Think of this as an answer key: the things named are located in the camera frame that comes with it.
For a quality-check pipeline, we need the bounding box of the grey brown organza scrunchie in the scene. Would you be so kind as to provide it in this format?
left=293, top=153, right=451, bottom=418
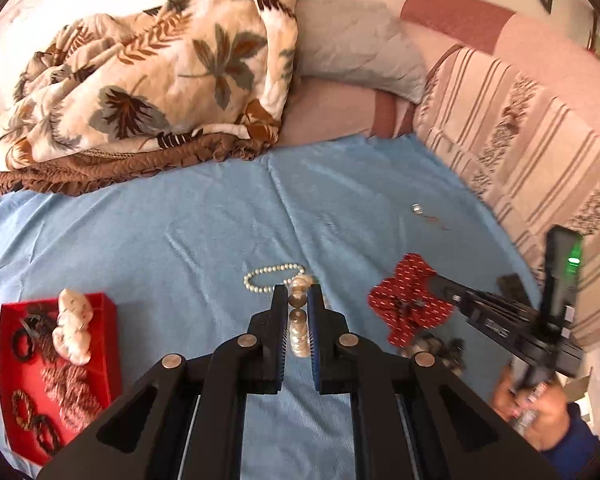
left=400, top=333, right=465, bottom=376

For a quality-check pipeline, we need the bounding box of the red patterned scrunchie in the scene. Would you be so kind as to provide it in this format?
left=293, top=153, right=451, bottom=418
left=367, top=252, right=454, bottom=348

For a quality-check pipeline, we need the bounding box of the white dotted scrunchie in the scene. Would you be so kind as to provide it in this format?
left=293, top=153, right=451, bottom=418
left=52, top=288, right=94, bottom=366

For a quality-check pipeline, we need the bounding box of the large pearl bracelet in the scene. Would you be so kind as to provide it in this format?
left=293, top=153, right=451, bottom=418
left=287, top=273, right=315, bottom=359

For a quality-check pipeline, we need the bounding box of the small white pearl bracelet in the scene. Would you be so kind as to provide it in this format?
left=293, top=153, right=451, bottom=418
left=242, top=262, right=307, bottom=295

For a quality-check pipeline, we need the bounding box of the red jewelry tray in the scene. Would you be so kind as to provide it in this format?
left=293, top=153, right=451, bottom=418
left=0, top=292, right=122, bottom=466

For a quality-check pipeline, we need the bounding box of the person right hand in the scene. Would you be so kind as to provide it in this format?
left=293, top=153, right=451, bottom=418
left=491, top=364, right=570, bottom=452

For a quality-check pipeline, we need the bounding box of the pink checkered scrunchie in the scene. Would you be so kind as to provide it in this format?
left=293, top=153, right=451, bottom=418
left=42, top=363, right=102, bottom=434

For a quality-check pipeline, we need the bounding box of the pink striped cushion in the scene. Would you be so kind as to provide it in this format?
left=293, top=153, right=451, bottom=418
left=413, top=46, right=600, bottom=349

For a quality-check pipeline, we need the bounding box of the light blue bed sheet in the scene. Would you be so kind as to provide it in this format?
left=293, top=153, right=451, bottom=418
left=0, top=136, right=540, bottom=474

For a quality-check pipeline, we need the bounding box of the brown ruffled blanket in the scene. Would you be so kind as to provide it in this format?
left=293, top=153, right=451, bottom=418
left=0, top=130, right=277, bottom=196

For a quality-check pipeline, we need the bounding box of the pink bed headboard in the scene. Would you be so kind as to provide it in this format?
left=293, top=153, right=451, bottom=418
left=277, top=0, right=600, bottom=146

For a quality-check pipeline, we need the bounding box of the grey pillow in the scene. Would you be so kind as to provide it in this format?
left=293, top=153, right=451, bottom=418
left=296, top=0, right=427, bottom=104

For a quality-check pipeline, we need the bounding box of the leaf pattern quilt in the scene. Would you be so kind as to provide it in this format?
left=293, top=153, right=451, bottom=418
left=0, top=0, right=298, bottom=172

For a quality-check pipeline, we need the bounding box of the black beaded bracelet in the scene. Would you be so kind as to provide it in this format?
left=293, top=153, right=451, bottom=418
left=33, top=414, right=64, bottom=456

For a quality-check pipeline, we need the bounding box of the silver pendant chain necklace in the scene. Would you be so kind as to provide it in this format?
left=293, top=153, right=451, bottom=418
left=412, top=202, right=451, bottom=231

